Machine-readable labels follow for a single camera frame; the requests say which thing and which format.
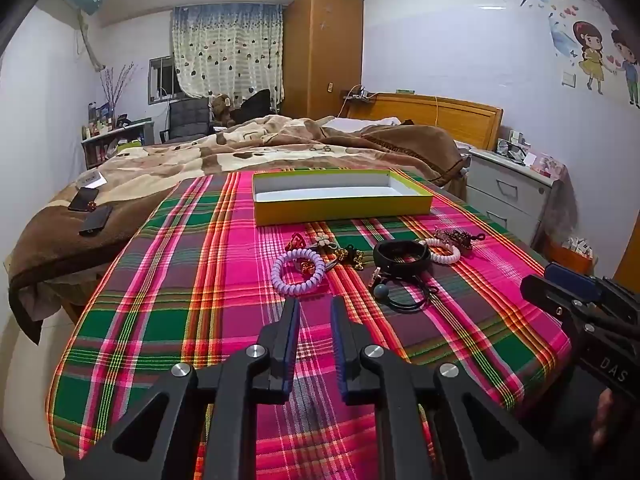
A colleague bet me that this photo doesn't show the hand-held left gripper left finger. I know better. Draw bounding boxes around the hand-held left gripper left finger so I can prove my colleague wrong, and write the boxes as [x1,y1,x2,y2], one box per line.
[65,299,301,480]

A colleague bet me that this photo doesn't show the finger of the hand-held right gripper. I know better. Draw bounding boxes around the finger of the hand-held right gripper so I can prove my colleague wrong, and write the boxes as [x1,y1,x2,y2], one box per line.
[544,262,604,305]
[520,275,583,325]

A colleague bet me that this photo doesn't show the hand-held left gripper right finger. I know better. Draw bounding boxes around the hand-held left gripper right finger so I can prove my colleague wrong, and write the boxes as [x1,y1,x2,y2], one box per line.
[330,296,571,480]

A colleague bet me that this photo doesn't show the purple spiral hair tie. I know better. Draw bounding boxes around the purple spiral hair tie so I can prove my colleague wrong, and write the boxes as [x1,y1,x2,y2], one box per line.
[271,248,326,296]

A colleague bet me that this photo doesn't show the gold black bow clip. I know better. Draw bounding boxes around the gold black bow clip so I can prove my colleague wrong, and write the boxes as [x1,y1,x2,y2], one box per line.
[334,243,367,272]

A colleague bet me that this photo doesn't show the red knot charm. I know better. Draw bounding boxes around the red knot charm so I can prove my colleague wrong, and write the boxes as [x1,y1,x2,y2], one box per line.
[285,232,321,273]

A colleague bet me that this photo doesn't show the black smart band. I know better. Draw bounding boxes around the black smart band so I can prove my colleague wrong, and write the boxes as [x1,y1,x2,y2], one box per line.
[372,240,431,277]

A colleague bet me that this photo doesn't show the dark red beaded charm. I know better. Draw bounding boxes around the dark red beaded charm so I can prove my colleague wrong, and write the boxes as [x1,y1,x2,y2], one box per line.
[432,227,487,257]

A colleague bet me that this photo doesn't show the white spiral hair tie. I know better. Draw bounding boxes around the white spiral hair tie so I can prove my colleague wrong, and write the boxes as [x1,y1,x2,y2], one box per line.
[419,237,462,265]

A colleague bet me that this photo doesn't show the yellow cardboard box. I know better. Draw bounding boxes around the yellow cardboard box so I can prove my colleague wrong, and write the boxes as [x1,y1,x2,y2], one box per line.
[251,169,434,227]

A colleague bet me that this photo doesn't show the person's right hand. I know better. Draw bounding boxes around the person's right hand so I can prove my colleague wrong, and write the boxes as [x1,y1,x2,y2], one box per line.
[591,389,620,455]

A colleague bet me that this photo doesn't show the orange box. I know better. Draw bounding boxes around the orange box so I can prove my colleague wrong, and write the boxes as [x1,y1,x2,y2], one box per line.
[544,236,598,275]

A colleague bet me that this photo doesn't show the plaid cloth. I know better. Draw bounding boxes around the plaid cloth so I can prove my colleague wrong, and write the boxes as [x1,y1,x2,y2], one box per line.
[45,170,572,480]

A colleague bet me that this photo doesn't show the cream flower hair clip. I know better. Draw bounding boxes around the cream flower hair clip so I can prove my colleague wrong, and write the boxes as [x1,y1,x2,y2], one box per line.
[306,232,337,252]

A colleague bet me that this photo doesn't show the grey nightstand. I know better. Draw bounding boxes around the grey nightstand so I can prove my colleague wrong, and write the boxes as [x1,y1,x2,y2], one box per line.
[465,148,563,248]

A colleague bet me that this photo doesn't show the brown plush blanket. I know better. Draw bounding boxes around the brown plush blanket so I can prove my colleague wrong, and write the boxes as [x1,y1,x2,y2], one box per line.
[7,114,471,346]

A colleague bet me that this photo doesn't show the wooden bed headboard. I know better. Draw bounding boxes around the wooden bed headboard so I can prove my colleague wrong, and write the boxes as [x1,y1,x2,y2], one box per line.
[345,92,505,152]

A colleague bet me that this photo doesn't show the white pillow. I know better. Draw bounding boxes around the white pillow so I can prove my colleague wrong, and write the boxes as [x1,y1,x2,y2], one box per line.
[327,117,401,133]

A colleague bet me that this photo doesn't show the black bag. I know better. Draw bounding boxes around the black bag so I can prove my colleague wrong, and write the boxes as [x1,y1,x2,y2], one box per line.
[235,88,273,125]

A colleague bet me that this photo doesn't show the brown teddy bear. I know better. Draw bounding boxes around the brown teddy bear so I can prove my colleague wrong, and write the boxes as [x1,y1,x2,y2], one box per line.
[209,93,237,128]

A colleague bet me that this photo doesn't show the dark office chair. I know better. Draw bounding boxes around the dark office chair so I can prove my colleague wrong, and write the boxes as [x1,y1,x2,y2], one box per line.
[159,97,213,145]

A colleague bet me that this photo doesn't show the black phone with charm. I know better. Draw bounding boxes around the black phone with charm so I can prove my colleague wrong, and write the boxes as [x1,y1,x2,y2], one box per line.
[67,186,100,212]

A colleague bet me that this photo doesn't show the cluttered shelf desk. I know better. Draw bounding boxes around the cluttered shelf desk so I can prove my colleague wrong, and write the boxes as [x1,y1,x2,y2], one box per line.
[80,102,155,170]

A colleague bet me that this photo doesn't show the window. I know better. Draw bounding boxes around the window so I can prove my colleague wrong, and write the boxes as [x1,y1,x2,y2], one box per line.
[148,56,182,106]

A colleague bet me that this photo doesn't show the wooden wardrobe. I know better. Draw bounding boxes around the wooden wardrobe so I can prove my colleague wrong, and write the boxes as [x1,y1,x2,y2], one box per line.
[282,0,365,120]

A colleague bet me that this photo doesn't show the heart print curtain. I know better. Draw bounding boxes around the heart print curtain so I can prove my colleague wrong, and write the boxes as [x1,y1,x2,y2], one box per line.
[171,2,286,103]

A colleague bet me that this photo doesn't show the dried branches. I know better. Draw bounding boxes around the dried branches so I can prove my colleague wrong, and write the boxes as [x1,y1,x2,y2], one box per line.
[99,62,137,121]

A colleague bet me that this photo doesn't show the black hair tie grey ball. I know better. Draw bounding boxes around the black hair tie grey ball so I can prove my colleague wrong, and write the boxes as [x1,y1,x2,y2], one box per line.
[370,267,440,314]

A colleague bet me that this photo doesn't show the cartoon wall sticker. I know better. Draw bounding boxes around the cartoon wall sticker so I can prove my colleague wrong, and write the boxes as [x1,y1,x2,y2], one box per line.
[477,0,640,110]

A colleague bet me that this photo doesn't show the small wall shelf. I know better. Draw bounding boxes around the small wall shelf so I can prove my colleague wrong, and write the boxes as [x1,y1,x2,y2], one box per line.
[341,85,377,105]

